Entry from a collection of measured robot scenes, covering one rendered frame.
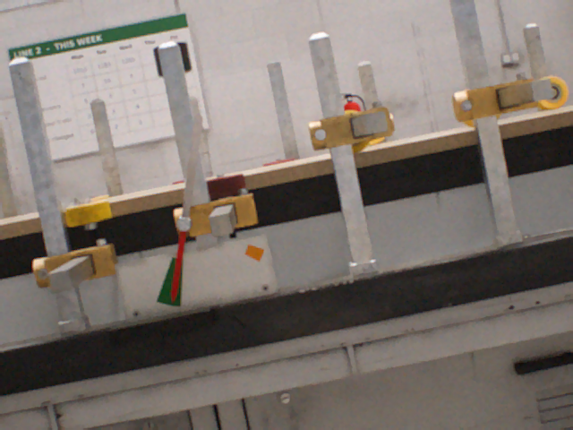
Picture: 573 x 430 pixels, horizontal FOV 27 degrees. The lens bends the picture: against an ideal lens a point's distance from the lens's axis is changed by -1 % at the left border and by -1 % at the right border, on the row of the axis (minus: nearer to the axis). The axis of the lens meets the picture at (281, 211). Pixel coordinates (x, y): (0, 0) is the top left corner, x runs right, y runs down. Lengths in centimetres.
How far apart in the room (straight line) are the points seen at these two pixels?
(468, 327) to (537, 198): 33
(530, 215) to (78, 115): 718
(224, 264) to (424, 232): 43
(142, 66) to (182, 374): 723
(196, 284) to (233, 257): 8
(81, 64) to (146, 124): 68
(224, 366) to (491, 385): 56
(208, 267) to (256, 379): 21
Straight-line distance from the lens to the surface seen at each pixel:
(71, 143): 922
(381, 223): 220
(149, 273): 198
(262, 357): 202
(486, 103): 200
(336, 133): 197
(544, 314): 208
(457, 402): 231
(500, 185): 201
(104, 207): 213
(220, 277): 197
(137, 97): 916
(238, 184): 207
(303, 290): 196
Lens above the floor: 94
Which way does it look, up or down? 3 degrees down
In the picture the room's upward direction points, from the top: 11 degrees counter-clockwise
